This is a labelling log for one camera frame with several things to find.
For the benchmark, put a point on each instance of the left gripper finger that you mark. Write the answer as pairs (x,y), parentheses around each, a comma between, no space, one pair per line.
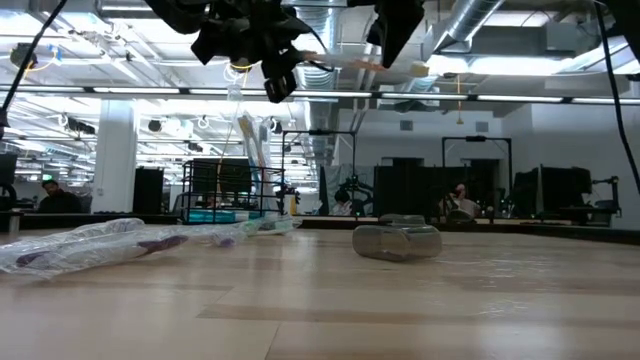
(297,42)

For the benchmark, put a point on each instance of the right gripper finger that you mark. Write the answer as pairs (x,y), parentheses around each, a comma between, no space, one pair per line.
(397,25)

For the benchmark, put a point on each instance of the teal toothpaste tube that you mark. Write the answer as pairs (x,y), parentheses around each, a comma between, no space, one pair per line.
(247,217)
(210,217)

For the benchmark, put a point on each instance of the small grey floss box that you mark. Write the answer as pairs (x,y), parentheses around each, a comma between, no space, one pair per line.
(397,243)

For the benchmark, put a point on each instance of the purple toothbrush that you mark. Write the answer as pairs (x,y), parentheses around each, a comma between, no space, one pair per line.
(100,252)
(110,226)

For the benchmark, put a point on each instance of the background black robot arm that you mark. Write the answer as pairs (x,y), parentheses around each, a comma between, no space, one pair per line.
(357,187)

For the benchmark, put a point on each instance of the black monitor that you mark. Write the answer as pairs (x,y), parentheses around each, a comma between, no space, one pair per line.
(222,176)
(7,170)

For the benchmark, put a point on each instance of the person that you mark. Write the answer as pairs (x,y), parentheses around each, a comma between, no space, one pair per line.
(60,202)
(342,202)
(465,205)

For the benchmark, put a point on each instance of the black partition panel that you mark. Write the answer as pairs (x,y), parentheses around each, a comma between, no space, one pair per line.
(555,192)
(410,192)

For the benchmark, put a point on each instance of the white building pillar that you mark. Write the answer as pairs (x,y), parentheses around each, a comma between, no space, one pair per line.
(115,160)

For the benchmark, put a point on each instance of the black cabinet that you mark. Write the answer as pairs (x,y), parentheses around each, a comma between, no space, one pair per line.
(148,192)

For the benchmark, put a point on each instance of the silver ventilation duct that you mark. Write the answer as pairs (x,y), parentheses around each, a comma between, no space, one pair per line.
(470,20)

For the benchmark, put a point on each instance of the black gantry frame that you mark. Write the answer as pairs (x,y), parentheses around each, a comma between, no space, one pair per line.
(475,138)
(320,133)

